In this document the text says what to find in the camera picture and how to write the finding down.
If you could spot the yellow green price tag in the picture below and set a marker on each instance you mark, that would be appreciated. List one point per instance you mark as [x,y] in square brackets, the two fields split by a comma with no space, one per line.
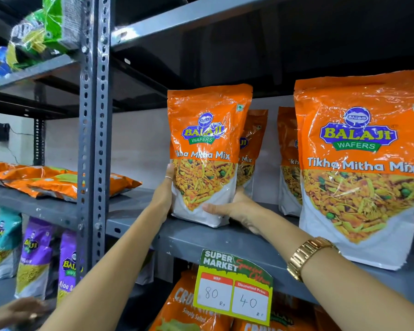
[227,299]

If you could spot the person's left hand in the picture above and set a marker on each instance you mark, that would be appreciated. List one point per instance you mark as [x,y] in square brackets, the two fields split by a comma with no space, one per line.
[164,196]

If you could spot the person's left forearm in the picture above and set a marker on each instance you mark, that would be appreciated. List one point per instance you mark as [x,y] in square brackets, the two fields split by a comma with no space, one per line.
[107,272]

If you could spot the gold wristwatch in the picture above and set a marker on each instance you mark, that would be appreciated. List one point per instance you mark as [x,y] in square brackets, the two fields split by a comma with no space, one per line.
[307,255]

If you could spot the person's right hand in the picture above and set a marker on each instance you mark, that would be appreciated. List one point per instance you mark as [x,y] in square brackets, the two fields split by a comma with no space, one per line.
[241,211]

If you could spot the green grey snack packet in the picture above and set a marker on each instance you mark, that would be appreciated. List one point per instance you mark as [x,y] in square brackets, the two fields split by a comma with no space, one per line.
[55,17]

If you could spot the green white snack packet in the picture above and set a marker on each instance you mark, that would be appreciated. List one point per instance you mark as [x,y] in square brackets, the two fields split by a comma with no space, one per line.
[27,37]

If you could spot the teal snack packet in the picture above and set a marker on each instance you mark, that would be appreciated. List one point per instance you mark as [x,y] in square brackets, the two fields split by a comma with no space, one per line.
[5,237]

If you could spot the person's right forearm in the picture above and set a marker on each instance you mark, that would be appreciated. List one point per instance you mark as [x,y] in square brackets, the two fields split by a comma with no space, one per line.
[365,296]

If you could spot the grey metal shelf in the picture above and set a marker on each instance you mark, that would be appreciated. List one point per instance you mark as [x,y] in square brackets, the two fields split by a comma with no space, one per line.
[38,211]
[200,237]

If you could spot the row of orange chip bags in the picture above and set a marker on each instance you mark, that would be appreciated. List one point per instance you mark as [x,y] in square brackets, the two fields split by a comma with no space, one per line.
[179,306]

